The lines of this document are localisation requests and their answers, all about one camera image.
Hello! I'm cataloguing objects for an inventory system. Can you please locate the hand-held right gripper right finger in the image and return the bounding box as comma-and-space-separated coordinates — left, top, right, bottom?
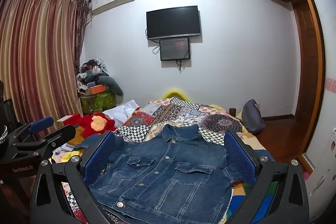
224, 130, 311, 224

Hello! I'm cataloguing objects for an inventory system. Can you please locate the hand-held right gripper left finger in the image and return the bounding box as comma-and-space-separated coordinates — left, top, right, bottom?
30, 130, 124, 224

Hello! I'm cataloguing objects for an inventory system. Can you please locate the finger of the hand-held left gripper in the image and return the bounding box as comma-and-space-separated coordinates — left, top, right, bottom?
9, 116, 55, 144
13, 124, 77, 160

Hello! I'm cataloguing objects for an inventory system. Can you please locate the blue denim jacket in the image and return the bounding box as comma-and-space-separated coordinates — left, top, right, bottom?
75, 124, 243, 224

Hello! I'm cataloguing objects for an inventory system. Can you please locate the white flat box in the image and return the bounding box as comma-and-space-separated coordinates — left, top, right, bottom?
56, 115, 73, 125

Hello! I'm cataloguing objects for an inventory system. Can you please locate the yellow plush toy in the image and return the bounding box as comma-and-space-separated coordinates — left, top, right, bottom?
52, 149, 80, 164

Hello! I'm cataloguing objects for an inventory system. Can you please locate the red plush toy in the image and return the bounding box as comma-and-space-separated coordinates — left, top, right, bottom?
64, 112, 116, 139

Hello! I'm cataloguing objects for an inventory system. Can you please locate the grey purple backpack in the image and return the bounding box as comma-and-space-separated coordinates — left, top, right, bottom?
241, 99, 266, 135

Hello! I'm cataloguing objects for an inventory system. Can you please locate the white pillow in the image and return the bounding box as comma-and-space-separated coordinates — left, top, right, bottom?
102, 99, 143, 128

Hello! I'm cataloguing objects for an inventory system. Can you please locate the orange box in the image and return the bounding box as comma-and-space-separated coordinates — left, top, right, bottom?
85, 84, 107, 96

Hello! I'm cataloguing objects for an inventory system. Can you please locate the striped red gold curtain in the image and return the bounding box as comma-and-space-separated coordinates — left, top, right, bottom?
0, 0, 89, 126

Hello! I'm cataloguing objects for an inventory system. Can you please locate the pile of assorted clutter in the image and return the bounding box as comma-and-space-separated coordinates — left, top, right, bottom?
76, 57, 111, 92

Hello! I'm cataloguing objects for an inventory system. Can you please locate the patchwork quilt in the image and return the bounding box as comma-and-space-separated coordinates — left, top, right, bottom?
52, 97, 263, 224

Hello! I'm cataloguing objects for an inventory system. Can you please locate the yellow bed headboard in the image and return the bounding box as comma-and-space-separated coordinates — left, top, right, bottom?
161, 88, 190, 102

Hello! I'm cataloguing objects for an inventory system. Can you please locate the wooden door frame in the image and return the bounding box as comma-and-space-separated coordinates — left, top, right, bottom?
288, 0, 328, 170

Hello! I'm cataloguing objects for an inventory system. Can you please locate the small black wall monitor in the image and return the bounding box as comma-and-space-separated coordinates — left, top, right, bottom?
159, 37, 191, 61

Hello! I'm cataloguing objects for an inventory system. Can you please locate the large black wall television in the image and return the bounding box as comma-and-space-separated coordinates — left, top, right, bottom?
146, 6, 202, 41

